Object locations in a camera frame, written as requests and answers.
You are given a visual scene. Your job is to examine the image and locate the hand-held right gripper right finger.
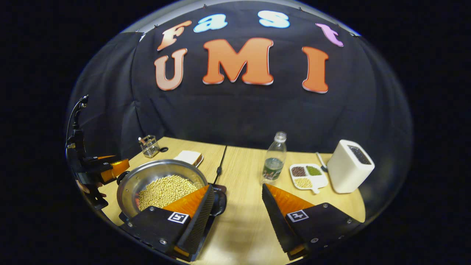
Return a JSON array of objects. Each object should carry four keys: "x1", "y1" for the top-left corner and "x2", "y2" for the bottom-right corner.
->
[{"x1": 261, "y1": 183, "x2": 364, "y2": 261}]

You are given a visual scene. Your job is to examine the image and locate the clear glass cup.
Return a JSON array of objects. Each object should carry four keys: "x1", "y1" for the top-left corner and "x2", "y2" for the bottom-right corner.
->
[{"x1": 139, "y1": 135, "x2": 160, "y2": 158}]

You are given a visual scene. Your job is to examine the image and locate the thin white cord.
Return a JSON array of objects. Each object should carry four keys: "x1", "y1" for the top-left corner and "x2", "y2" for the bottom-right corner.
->
[{"x1": 315, "y1": 152, "x2": 328, "y2": 173}]

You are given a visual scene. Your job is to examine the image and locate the black power cable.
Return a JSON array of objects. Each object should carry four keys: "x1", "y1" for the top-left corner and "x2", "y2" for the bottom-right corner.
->
[{"x1": 212, "y1": 145, "x2": 227, "y2": 185}]

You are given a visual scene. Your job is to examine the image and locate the pile of yellow soybeans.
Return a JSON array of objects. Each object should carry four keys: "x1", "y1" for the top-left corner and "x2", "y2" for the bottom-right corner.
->
[{"x1": 138, "y1": 174, "x2": 199, "y2": 211}]

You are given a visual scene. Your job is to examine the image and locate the steel pot with black handle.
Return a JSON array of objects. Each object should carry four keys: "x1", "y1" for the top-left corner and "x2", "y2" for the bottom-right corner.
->
[{"x1": 117, "y1": 159, "x2": 227, "y2": 221}]

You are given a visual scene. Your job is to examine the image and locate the black induction cooktop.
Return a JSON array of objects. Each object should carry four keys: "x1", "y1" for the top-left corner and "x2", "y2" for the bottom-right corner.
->
[{"x1": 118, "y1": 183, "x2": 227, "y2": 262}]

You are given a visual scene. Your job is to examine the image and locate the clear plastic water bottle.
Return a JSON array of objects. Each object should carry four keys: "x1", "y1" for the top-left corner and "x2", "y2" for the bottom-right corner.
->
[{"x1": 262, "y1": 131, "x2": 287, "y2": 184}]

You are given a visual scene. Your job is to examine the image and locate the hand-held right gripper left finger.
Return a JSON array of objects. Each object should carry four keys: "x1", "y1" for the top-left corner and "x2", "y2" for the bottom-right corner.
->
[{"x1": 120, "y1": 184, "x2": 216, "y2": 262}]

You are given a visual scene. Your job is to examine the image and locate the sliced bread sandwich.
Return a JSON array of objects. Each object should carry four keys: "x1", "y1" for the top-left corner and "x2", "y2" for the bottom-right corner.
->
[{"x1": 174, "y1": 150, "x2": 203, "y2": 168}]

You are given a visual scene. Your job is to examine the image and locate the black backdrop cloth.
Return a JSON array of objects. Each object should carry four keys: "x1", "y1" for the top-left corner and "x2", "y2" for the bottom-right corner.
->
[{"x1": 66, "y1": 0, "x2": 412, "y2": 221}]

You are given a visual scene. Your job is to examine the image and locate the white toaster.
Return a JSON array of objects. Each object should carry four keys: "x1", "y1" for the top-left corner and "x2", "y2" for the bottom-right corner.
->
[{"x1": 327, "y1": 139, "x2": 375, "y2": 194}]

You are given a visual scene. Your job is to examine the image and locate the white divided plate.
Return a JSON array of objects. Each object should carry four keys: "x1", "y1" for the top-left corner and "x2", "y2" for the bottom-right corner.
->
[{"x1": 289, "y1": 163, "x2": 329, "y2": 194}]

